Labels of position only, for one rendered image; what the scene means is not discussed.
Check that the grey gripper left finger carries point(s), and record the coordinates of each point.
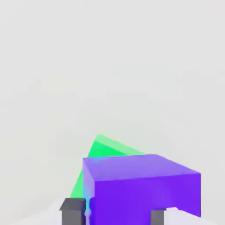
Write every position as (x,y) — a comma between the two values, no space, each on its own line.
(73,211)

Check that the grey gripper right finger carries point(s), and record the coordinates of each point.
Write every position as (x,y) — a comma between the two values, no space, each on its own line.
(158,218)

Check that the small green cube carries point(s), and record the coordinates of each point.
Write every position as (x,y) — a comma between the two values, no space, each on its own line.
(100,149)

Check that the small purple cube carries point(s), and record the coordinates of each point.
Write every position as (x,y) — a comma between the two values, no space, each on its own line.
(140,189)

